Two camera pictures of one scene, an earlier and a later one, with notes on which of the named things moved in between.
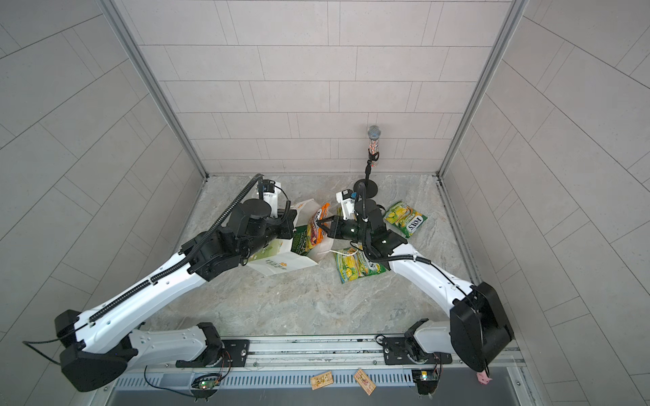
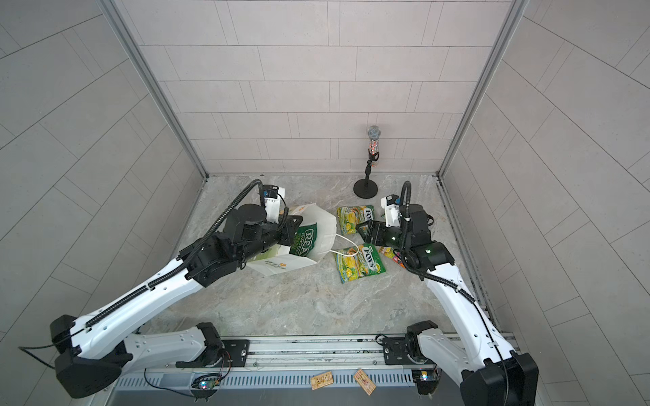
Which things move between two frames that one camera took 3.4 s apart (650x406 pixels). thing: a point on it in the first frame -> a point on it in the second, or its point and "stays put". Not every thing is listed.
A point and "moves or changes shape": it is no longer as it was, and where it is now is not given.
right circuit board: x=427 y=381 stays put
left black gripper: x=287 y=221 stays put
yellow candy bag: x=355 y=265 stays put
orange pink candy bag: x=316 y=231 moves or changes shape
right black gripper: x=338 y=228 -> x=375 y=225
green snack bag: x=299 y=240 stays put
